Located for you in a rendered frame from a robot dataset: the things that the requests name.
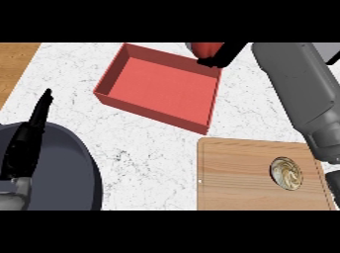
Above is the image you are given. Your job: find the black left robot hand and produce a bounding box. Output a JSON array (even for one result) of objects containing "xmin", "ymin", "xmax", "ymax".
[{"xmin": 0, "ymin": 87, "xmax": 56, "ymax": 182}]

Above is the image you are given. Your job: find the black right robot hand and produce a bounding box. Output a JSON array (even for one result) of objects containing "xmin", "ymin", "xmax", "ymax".
[{"xmin": 195, "ymin": 42, "xmax": 249, "ymax": 69}]

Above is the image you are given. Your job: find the red bell pepper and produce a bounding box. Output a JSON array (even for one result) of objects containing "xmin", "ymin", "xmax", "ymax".
[{"xmin": 184, "ymin": 42, "xmax": 226, "ymax": 60}]

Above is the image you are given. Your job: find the red cardboard box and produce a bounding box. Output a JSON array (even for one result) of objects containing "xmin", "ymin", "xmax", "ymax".
[{"xmin": 91, "ymin": 42, "xmax": 223, "ymax": 136}]

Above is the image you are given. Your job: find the wooden cutting board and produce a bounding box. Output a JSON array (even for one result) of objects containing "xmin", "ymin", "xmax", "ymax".
[{"xmin": 195, "ymin": 136, "xmax": 340, "ymax": 211}]

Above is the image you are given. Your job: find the dark grey pot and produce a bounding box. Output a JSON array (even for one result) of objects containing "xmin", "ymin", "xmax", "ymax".
[{"xmin": 0, "ymin": 118, "xmax": 104, "ymax": 211}]

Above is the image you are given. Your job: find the grey appliance with black edge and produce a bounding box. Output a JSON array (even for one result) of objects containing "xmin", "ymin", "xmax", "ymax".
[{"xmin": 311, "ymin": 42, "xmax": 340, "ymax": 66}]

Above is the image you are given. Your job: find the pale round disc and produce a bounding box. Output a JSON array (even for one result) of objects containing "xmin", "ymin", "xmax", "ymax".
[{"xmin": 269, "ymin": 156, "xmax": 304, "ymax": 192}]

